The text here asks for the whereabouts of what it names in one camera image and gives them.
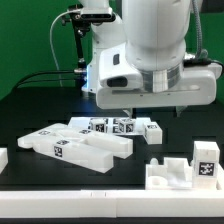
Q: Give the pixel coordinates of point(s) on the black rear camera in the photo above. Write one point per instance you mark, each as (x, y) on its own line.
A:
(97, 15)

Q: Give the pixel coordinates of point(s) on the white front fence bar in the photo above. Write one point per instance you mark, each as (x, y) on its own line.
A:
(111, 204)

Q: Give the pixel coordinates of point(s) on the white tagged flat plate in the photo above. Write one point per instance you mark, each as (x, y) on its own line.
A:
(111, 124)

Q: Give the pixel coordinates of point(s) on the white tagged cube left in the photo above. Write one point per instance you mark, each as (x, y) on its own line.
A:
(98, 125)

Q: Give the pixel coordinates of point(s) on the white tagged cube right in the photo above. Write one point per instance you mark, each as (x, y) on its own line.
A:
(126, 125)

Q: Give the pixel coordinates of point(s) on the white left fence bar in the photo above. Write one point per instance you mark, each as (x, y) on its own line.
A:
(3, 159)

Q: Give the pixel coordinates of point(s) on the white chair seat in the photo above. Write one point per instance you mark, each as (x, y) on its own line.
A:
(174, 174)

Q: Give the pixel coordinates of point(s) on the white fence bar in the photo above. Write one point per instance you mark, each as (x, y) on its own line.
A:
(3, 159)
(111, 204)

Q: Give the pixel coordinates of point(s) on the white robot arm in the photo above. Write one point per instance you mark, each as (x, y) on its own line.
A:
(154, 24)

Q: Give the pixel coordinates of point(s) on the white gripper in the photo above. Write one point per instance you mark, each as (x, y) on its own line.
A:
(142, 78)

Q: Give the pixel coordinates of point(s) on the white tagged cube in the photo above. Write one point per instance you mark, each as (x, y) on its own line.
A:
(126, 125)
(98, 125)

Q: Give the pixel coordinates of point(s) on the white chair back frame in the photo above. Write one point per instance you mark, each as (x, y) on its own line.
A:
(87, 148)

